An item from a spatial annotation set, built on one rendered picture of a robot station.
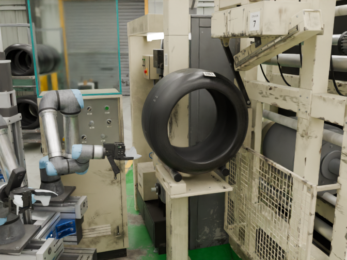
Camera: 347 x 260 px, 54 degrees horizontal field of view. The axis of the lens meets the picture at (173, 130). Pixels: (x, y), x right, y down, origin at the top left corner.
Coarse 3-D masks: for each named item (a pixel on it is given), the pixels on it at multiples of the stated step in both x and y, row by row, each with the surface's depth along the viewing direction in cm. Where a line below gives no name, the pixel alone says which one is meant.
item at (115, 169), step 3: (108, 156) 181; (111, 156) 181; (108, 159) 181; (111, 159) 181; (111, 162) 181; (114, 162) 182; (111, 165) 182; (114, 165) 182; (114, 168) 182; (117, 168) 183; (114, 171) 183; (117, 171) 183
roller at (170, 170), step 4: (160, 160) 213; (164, 164) 204; (168, 168) 196; (168, 172) 196; (172, 172) 189; (176, 172) 187; (172, 176) 187; (176, 176) 184; (180, 176) 185; (176, 180) 185; (180, 180) 186
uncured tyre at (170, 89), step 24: (192, 72) 178; (168, 96) 173; (216, 96) 209; (240, 96) 185; (144, 120) 187; (168, 120) 174; (216, 120) 214; (240, 120) 186; (168, 144) 178; (216, 144) 214; (240, 144) 190; (192, 168) 185; (216, 168) 192
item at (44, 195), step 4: (36, 192) 129; (40, 192) 129; (44, 192) 129; (48, 192) 129; (52, 192) 129; (36, 196) 130; (40, 196) 130; (44, 196) 130; (48, 196) 131; (52, 196) 129; (56, 196) 129; (40, 200) 131; (44, 200) 131; (48, 200) 131; (44, 204) 131; (48, 204) 131
